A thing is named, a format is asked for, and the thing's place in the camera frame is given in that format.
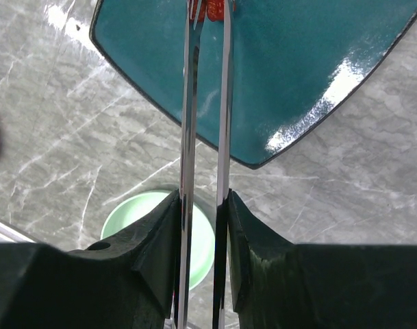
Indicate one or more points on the steel serving tongs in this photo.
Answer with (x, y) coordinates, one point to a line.
(200, 299)

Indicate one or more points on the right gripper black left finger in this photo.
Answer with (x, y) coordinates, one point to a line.
(123, 281)

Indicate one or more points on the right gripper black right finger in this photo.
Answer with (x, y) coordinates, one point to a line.
(279, 284)

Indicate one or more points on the green round lid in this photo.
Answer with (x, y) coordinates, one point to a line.
(203, 237)

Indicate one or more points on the teal square plate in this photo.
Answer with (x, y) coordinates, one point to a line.
(295, 62)

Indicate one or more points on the aluminium rail frame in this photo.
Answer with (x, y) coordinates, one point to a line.
(10, 234)

